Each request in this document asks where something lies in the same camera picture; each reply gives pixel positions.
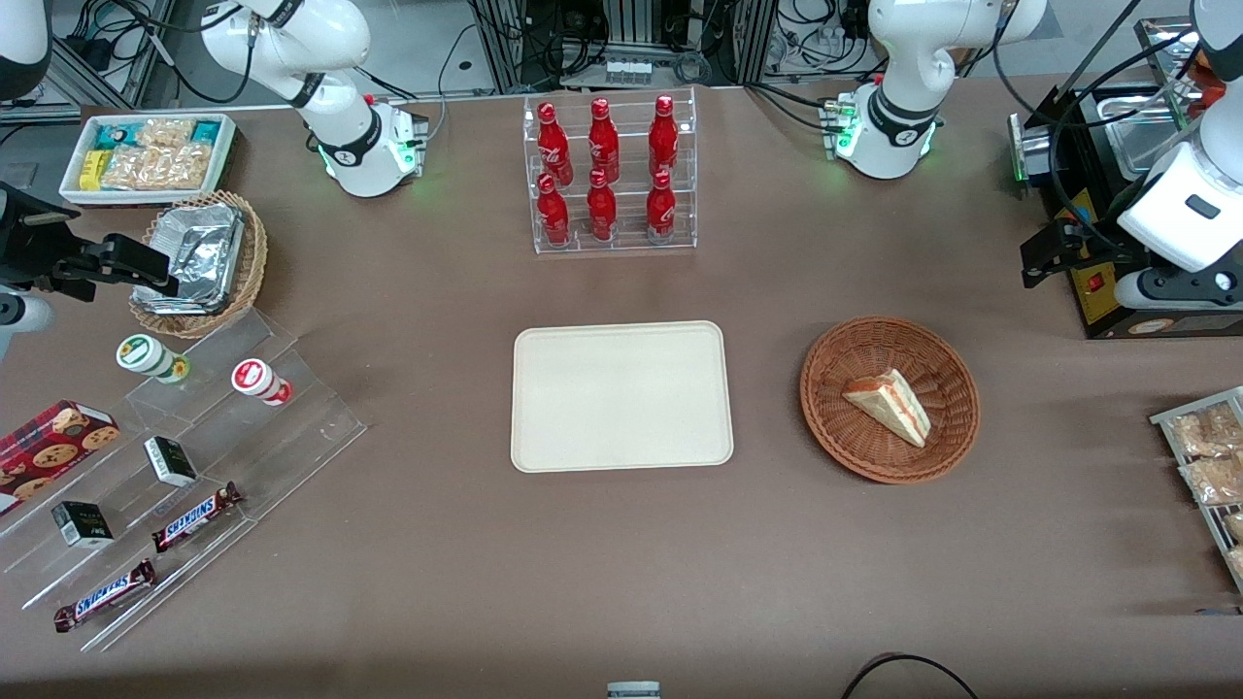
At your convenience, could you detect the tray of wrapped pastries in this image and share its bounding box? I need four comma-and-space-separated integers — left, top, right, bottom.
1150, 386, 1243, 595

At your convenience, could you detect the small black carton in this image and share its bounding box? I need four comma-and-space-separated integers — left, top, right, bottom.
50, 501, 116, 550
144, 436, 199, 488

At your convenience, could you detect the green lid white cup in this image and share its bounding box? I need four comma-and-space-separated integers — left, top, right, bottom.
116, 334, 191, 385

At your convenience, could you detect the light wicker basket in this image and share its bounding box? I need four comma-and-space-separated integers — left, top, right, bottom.
128, 189, 269, 340

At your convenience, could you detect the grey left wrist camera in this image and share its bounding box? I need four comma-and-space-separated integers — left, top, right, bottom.
1114, 269, 1243, 313

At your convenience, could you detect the red cookie box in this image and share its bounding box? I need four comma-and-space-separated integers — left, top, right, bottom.
0, 399, 121, 517

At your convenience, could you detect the clear acrylic bottle rack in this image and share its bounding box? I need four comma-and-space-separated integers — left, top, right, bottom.
522, 85, 699, 256

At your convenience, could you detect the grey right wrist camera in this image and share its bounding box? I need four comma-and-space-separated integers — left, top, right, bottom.
0, 291, 55, 363

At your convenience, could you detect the aluminium foil container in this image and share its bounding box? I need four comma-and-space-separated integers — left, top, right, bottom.
131, 201, 245, 315

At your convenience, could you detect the brown round wicker basket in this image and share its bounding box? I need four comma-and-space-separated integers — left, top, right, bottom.
799, 316, 981, 485

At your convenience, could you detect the red cola bottle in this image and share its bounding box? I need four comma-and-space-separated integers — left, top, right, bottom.
537, 102, 575, 186
645, 170, 678, 240
536, 173, 572, 247
588, 97, 622, 183
648, 94, 680, 181
586, 169, 619, 243

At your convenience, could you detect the Snickers chocolate bar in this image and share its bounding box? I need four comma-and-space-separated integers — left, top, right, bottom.
52, 559, 158, 634
151, 482, 244, 554

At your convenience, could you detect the black countertop appliance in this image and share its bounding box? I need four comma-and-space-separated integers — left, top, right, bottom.
1008, 82, 1243, 341

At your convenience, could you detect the triangle sandwich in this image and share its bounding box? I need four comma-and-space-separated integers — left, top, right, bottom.
841, 368, 933, 449

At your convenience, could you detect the clear acrylic stepped stand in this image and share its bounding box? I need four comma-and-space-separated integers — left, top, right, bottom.
0, 308, 369, 653

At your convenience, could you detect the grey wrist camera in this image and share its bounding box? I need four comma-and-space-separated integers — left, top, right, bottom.
0, 291, 55, 363
1114, 269, 1243, 313

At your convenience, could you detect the black looped cable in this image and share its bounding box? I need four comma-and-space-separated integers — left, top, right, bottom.
839, 652, 982, 699

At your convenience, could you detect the clear rice cracker bag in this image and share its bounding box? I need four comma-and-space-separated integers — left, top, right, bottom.
101, 144, 213, 192
136, 117, 197, 152

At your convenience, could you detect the aluminium frame rack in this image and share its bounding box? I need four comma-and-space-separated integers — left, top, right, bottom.
469, 0, 780, 95

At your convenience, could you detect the cream plastic tray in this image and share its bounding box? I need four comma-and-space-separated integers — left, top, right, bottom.
511, 320, 735, 474

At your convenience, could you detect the white rectangular snack bin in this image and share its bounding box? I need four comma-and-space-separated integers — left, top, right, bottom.
58, 112, 240, 208

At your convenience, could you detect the red lid white cup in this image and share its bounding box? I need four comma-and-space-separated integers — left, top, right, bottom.
230, 358, 293, 408

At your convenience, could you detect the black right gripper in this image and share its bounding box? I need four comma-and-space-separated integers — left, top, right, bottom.
0, 184, 182, 303

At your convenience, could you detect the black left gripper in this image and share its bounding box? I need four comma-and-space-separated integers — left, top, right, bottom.
1021, 219, 1152, 290

